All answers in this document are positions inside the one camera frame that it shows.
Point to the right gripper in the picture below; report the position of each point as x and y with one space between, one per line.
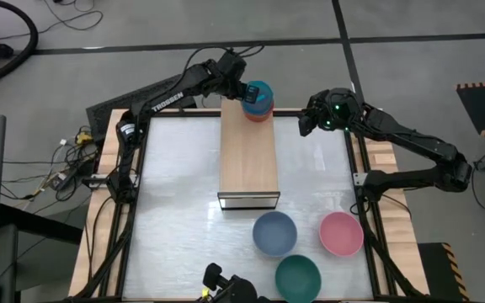
321 109

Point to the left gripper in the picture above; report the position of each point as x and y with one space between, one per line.
236 87

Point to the small cyan plastic bowl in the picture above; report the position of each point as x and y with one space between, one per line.
265 90

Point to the small red plastic bowl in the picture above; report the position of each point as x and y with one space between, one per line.
259 118

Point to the large pink bowl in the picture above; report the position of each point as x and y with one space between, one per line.
341 234

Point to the large blue-and-white bowl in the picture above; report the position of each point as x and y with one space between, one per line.
274 233

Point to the large dark green bowl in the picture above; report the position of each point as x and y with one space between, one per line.
298 280

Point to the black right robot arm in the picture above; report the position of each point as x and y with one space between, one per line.
415 141

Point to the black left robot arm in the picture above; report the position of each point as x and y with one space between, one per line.
166 101

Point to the light wooden block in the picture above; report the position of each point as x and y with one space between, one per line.
385 159

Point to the black power adapter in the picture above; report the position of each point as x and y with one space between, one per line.
67 179

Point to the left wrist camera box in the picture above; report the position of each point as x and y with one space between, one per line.
251 94

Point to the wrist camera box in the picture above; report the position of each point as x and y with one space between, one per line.
306 125
251 94

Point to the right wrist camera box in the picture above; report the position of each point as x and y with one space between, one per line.
306 125

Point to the black aluminium table frame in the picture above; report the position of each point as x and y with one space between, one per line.
200 113

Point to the wooden shelf with black frame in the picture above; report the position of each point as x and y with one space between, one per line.
248 160

